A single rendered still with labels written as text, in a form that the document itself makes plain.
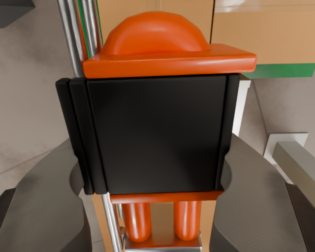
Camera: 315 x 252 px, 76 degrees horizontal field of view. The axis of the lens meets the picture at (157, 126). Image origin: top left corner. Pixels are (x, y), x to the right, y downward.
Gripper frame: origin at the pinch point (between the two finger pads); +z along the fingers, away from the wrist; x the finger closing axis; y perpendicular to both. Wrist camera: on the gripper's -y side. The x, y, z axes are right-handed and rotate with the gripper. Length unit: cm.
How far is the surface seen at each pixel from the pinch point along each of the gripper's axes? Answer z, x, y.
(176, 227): -0.5, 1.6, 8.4
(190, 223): -1.0, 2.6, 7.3
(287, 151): 110, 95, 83
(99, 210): 29, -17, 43
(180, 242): -1.2, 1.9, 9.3
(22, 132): 123, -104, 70
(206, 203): 29, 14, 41
